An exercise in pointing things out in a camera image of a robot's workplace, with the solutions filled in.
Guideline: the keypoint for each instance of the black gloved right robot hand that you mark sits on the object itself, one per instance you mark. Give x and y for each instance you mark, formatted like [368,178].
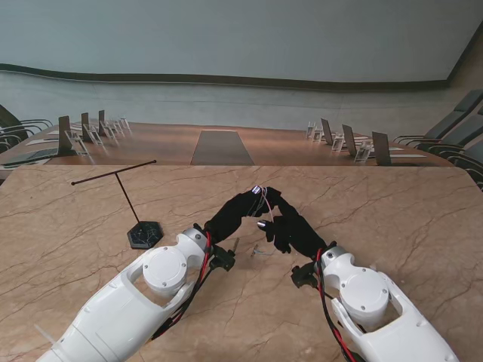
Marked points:
[298,234]

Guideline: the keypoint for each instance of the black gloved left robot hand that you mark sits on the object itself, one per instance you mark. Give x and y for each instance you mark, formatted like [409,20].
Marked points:
[234,215]

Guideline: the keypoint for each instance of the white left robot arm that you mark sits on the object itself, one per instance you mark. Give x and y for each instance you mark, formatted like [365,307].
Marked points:
[113,309]

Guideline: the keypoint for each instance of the black T-bar rack hexagon base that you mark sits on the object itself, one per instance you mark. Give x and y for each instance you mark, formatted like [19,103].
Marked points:
[145,234]

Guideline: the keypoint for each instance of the brown wooden conference table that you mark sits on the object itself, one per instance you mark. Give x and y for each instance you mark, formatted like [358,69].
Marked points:
[283,147]

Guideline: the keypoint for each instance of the clear acrylic name stand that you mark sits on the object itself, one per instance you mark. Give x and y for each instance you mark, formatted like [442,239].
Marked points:
[362,154]
[77,145]
[311,130]
[318,136]
[124,123]
[337,144]
[94,136]
[116,126]
[109,132]

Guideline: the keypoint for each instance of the dark upright desk panel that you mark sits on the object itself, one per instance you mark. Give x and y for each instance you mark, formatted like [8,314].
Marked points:
[65,135]
[85,126]
[382,149]
[350,140]
[327,132]
[101,120]

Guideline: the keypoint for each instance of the white paper sheet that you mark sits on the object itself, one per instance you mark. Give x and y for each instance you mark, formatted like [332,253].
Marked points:
[39,142]
[409,155]

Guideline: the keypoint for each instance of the dark grey office chair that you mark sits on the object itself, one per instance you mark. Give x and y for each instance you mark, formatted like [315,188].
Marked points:
[476,151]
[9,120]
[445,126]
[468,132]
[7,138]

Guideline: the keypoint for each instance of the grey desk pad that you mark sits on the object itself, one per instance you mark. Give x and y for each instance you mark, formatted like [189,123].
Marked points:
[30,154]

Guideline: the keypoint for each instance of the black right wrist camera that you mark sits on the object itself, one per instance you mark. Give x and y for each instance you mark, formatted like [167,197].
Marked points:
[303,277]

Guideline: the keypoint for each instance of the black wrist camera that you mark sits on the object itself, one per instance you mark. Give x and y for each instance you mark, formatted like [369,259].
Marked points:
[303,277]
[224,260]

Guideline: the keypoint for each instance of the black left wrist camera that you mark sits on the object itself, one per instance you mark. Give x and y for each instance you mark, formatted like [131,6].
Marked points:
[224,260]

